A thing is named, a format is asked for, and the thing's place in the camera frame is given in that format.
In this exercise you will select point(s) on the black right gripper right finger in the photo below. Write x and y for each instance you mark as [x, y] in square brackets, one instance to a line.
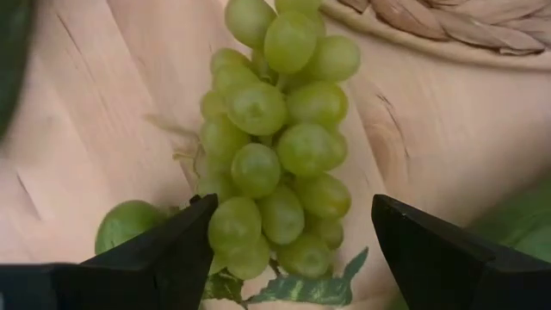
[439, 262]

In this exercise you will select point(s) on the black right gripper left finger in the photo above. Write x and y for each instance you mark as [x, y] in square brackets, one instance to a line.
[150, 267]

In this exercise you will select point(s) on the green bell pepper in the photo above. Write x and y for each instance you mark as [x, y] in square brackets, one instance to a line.
[525, 224]

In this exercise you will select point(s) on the green grape bunch with leaf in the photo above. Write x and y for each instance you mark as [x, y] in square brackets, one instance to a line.
[258, 107]

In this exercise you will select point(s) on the dark green cucumber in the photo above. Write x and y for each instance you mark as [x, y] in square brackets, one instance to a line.
[13, 56]

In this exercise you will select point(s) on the round woven straw placemat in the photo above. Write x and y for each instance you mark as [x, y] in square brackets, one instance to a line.
[473, 26]

